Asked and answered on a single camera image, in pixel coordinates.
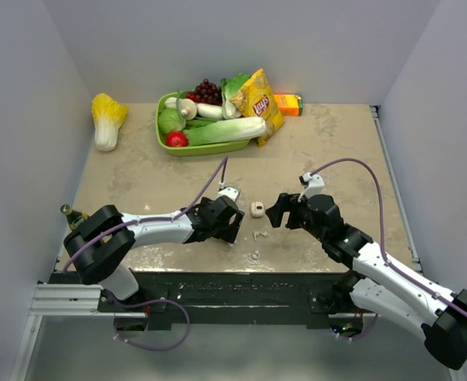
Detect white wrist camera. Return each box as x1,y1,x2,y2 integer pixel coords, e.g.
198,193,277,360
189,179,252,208
299,172,325,202
216,187,241,203

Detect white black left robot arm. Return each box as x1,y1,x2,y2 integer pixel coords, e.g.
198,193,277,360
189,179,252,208
64,195,245,311

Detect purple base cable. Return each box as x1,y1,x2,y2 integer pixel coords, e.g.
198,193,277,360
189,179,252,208
113,298,191,352
334,310,381,342

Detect long green white cabbage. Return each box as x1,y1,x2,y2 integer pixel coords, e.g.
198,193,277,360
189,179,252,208
183,117,267,146

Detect white radish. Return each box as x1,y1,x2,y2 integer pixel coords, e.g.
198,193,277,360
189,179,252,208
196,103,223,121

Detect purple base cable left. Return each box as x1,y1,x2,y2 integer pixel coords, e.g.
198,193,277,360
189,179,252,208
113,298,191,352

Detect round green cabbage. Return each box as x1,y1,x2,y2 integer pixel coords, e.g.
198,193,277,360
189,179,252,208
157,108,186,135

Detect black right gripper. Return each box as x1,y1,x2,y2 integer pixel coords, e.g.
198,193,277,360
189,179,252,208
265,193,327,243

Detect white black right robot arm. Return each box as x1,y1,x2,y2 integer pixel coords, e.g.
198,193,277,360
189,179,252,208
266,193,467,370

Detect green leafy lettuce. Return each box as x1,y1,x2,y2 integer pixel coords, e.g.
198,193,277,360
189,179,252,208
221,73,251,120

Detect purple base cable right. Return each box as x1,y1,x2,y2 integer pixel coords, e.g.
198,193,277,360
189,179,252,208
334,310,381,342

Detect dark red grapes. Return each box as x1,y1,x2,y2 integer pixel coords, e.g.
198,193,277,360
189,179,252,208
185,79,222,106

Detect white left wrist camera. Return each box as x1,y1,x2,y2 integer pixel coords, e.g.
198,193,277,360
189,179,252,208
216,187,241,203

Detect orange juice carton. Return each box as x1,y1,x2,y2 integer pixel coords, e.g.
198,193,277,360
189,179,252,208
274,94,303,117

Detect beige mushroom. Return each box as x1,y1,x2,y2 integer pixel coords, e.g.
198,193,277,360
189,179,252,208
164,97,198,120

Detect green plastic basket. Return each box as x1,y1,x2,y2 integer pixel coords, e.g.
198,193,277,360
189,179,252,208
154,92,250,157

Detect yellow Lays chip bag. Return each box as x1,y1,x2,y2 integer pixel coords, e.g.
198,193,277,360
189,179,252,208
228,68,284,148

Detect green glass bottle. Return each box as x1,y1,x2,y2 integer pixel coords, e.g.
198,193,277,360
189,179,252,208
60,204,88,230

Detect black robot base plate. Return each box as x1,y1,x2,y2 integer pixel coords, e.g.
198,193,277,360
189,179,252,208
46,271,377,332

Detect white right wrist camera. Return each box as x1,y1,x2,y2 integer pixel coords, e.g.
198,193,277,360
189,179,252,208
299,172,325,202

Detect yellow napa cabbage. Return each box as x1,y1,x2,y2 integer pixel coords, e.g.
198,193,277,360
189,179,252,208
91,93,129,152

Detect aluminium frame rail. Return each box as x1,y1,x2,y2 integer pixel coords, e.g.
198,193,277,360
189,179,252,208
369,106,423,274

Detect beige closed earbud case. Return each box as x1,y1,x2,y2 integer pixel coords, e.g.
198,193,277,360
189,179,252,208
249,201,265,218

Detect red apple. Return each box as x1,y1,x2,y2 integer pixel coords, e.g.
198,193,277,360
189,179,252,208
165,132,188,148

